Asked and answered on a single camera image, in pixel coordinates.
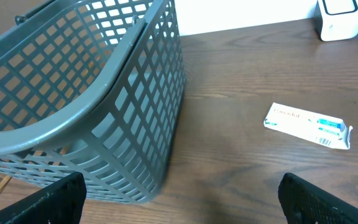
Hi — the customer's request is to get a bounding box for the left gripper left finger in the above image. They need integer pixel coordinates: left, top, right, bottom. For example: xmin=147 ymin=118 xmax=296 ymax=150
xmin=0 ymin=172 xmax=86 ymax=224

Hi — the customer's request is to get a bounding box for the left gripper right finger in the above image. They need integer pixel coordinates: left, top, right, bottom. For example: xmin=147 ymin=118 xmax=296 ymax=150
xmin=278 ymin=172 xmax=358 ymax=224

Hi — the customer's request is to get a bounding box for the white Panadol box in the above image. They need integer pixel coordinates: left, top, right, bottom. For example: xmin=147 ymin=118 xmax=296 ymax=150
xmin=264 ymin=103 xmax=353 ymax=150

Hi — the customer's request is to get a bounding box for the grey plastic basket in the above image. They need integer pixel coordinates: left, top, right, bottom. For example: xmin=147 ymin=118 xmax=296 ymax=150
xmin=0 ymin=0 xmax=186 ymax=203

